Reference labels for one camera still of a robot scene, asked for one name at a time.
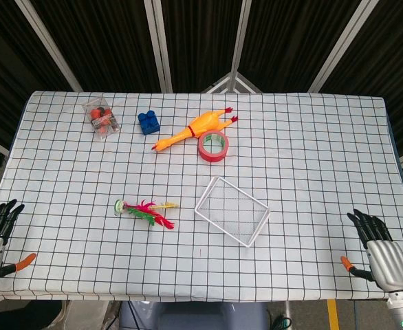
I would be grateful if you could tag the red tape roll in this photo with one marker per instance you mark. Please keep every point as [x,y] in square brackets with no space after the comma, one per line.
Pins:
[213,146]

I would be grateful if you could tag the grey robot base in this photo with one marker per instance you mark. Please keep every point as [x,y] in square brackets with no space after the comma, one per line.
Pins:
[194,315]

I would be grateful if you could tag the colourful feather shuttlecock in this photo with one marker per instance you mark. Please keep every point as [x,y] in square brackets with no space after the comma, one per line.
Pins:
[143,211]

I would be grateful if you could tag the yellow rubber chicken toy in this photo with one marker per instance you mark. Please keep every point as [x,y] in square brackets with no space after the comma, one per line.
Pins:
[194,129]

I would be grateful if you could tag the blue building block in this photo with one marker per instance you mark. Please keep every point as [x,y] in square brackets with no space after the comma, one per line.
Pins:
[149,122]

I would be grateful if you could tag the white checkered tablecloth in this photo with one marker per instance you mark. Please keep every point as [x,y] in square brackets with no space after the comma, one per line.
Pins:
[201,223]

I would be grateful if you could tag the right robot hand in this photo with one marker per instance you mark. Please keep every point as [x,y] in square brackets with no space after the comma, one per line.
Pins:
[387,261]

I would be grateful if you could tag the clear packet with red items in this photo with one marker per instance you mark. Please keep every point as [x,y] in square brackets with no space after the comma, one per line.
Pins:
[101,118]

